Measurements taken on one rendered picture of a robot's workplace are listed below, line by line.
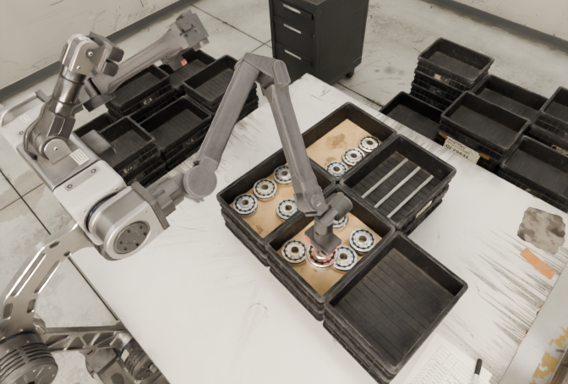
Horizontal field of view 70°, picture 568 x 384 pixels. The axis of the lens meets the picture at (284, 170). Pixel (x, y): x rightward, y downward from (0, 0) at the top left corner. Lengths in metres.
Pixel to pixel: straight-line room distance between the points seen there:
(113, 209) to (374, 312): 0.95
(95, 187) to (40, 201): 2.27
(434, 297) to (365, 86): 2.31
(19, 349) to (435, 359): 1.36
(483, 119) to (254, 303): 1.78
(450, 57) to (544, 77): 1.17
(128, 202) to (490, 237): 1.48
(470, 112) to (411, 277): 1.41
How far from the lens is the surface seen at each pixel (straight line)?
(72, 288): 2.78
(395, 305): 1.54
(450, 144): 2.60
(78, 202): 0.99
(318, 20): 2.83
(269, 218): 1.67
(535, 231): 2.03
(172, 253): 1.82
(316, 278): 1.54
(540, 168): 2.75
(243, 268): 1.72
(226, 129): 1.06
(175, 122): 2.80
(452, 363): 1.67
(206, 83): 2.87
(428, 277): 1.61
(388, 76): 3.69
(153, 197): 0.95
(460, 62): 3.14
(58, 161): 1.10
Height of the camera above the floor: 2.24
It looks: 51 degrees down
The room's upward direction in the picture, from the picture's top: 4 degrees counter-clockwise
